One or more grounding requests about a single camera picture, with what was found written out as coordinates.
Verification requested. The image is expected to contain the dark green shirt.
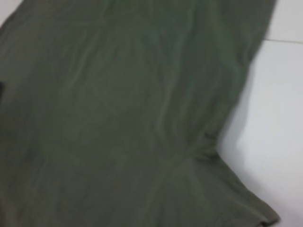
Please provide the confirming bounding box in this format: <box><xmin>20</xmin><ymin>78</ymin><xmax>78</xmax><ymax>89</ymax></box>
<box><xmin>0</xmin><ymin>0</ymin><xmax>281</xmax><ymax>227</ymax></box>

